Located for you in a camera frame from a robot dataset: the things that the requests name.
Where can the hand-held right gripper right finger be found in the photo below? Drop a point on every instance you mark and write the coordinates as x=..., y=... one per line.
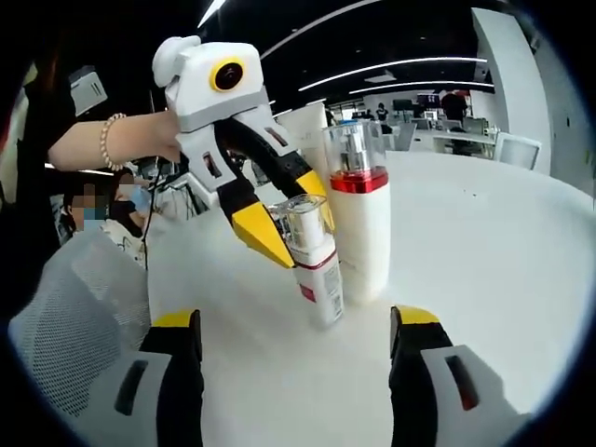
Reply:
x=423, y=396

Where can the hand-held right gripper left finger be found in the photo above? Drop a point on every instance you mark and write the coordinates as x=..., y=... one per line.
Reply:
x=163, y=396

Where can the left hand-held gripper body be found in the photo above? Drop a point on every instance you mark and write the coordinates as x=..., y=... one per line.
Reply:
x=200, y=98

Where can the white skincare tube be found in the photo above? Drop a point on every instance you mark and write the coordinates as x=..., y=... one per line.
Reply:
x=305, y=135

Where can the white red-collared skincare bottle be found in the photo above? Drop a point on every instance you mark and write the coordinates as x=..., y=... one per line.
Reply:
x=361, y=233

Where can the small white skincare bottle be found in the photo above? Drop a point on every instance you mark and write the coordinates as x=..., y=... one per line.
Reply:
x=321, y=288

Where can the person's left hand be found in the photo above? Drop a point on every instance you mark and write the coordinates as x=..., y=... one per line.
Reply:
x=153, y=137

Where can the white mesh office chair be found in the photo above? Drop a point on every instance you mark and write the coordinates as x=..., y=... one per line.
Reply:
x=79, y=326

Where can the white slotted device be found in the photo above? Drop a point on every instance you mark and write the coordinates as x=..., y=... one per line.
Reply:
x=88, y=90

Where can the ceiling light strip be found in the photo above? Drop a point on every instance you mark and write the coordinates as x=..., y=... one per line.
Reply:
x=419, y=85
x=396, y=65

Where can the white trestle office desk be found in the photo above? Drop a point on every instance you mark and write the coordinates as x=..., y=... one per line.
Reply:
x=456, y=139

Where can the white-backed office chair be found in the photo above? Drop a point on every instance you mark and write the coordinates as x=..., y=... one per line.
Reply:
x=517, y=151

